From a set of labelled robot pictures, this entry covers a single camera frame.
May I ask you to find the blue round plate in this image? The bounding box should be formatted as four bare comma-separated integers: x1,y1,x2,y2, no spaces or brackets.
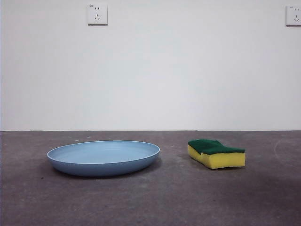
46,140,162,178

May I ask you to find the yellow sponge with green pad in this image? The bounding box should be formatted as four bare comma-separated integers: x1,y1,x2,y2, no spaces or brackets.
187,139,246,170

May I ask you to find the white wall socket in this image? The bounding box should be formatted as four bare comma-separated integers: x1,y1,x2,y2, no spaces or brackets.
87,3,109,26
285,5,301,27

